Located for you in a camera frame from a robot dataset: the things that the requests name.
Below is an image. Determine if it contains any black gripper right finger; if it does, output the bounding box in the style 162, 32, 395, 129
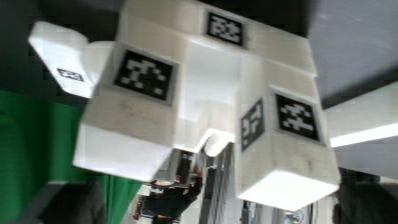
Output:
333, 169, 398, 224

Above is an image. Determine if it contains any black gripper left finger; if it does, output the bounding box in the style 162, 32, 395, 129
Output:
17, 179, 107, 224

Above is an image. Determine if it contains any white chair leg with marker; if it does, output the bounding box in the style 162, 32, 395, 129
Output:
237, 86, 340, 211

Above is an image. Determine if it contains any white chair seat part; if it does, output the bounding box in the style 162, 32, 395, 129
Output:
29, 0, 315, 152

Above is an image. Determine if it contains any white fence wall right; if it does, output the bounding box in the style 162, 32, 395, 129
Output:
326, 82, 398, 147

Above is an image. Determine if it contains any small white part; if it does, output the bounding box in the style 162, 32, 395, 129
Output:
74, 43, 180, 182

